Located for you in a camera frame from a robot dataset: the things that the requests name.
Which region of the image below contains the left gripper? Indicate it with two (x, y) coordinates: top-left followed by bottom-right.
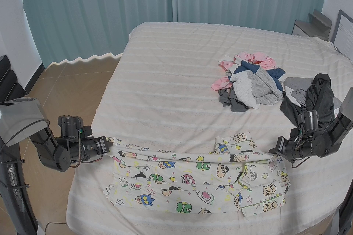
(83, 136), (111, 158)

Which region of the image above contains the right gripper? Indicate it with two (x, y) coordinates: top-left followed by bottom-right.
(269, 136), (297, 159)

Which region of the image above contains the white printed pyjama top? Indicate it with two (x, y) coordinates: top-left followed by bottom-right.
(103, 132), (290, 219)

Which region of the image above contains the pile of clothes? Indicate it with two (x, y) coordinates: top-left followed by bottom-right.
(210, 52), (286, 113)

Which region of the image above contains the black garment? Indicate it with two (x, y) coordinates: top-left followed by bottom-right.
(279, 73), (335, 134)

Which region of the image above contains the grey garment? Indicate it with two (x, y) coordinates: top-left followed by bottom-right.
(284, 77), (345, 116)

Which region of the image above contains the bed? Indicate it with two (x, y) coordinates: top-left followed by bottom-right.
(66, 9), (353, 235)

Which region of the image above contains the black chest of drawers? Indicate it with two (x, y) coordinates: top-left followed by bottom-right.
(0, 55), (28, 97)

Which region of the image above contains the grey bedside table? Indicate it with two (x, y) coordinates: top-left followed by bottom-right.
(292, 9), (331, 41)

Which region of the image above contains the black cable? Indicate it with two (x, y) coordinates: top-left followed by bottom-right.
(0, 118), (51, 152)
(44, 222), (68, 232)

